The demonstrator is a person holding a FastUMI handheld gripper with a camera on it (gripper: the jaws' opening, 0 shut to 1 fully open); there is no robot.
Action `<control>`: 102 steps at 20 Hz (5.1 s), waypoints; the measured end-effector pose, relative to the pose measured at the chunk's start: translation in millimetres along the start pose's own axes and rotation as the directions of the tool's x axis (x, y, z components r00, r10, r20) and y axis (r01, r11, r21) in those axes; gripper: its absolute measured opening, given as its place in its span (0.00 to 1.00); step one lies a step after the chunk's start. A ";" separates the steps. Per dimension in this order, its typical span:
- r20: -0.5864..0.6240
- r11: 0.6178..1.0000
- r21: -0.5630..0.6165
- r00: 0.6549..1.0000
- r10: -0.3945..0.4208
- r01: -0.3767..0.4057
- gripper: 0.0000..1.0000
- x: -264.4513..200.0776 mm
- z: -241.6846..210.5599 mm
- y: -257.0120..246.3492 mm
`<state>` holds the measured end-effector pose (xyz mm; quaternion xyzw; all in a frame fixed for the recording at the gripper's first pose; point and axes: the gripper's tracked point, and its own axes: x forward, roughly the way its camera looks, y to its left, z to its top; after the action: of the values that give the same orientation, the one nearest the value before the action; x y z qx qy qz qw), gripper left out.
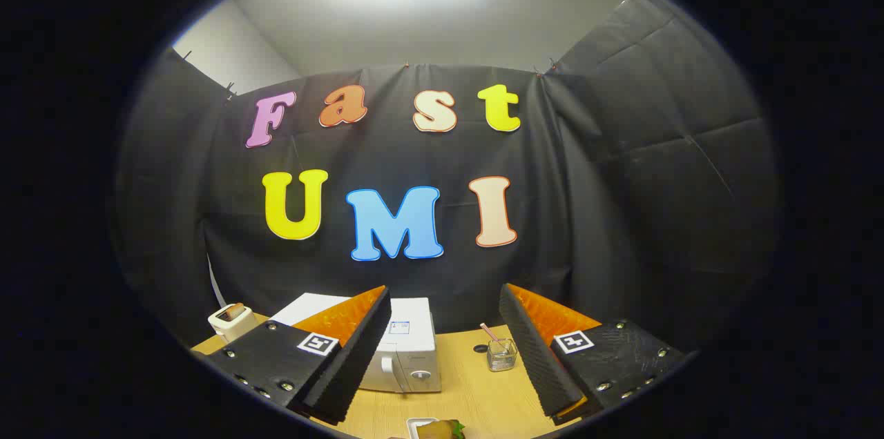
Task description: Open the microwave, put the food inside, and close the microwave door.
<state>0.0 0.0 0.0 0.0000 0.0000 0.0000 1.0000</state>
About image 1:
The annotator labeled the white microwave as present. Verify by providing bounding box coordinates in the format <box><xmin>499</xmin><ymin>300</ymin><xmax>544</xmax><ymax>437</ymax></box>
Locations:
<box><xmin>269</xmin><ymin>293</ymin><xmax>443</xmax><ymax>393</ymax></box>

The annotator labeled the pink straw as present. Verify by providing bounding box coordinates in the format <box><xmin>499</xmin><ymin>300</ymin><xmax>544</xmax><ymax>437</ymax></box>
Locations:
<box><xmin>480</xmin><ymin>323</ymin><xmax>510</xmax><ymax>355</ymax></box>

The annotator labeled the white toaster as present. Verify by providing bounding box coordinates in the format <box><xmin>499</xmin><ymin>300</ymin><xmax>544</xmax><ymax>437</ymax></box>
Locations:
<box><xmin>208</xmin><ymin>303</ymin><xmax>258</xmax><ymax>343</ymax></box>

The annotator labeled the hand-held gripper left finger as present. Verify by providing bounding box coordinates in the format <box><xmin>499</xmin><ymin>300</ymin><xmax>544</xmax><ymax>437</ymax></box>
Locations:
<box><xmin>205</xmin><ymin>285</ymin><xmax>392</xmax><ymax>425</ymax></box>

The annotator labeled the sandwich with lettuce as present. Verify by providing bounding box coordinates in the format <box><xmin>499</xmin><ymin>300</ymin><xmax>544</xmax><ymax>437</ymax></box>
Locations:
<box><xmin>416</xmin><ymin>420</ymin><xmax>465</xmax><ymax>439</ymax></box>

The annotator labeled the small white rectangular tray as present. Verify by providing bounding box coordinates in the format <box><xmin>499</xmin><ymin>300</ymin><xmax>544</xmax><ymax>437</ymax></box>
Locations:
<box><xmin>405</xmin><ymin>417</ymin><xmax>443</xmax><ymax>439</ymax></box>

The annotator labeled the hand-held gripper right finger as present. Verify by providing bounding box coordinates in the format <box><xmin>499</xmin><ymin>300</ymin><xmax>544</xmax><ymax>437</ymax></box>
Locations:
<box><xmin>499</xmin><ymin>283</ymin><xmax>691</xmax><ymax>425</ymax></box>

